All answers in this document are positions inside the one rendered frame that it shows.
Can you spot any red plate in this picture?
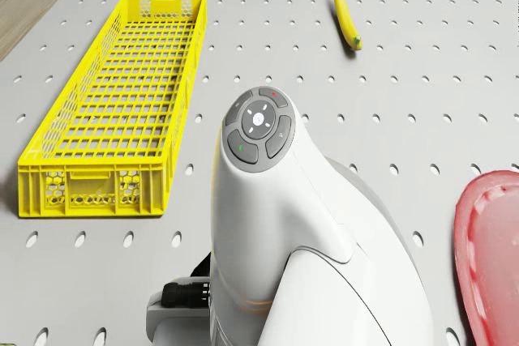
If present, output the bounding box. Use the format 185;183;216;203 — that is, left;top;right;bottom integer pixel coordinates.
453;169;519;346

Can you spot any banana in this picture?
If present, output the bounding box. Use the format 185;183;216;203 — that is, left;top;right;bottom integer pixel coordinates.
332;0;363;53

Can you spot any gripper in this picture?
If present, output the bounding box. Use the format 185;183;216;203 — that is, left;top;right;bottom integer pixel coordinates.
145;254;212;346

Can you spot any yellow basket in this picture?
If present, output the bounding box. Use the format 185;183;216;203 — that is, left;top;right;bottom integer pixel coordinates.
16;0;208;219

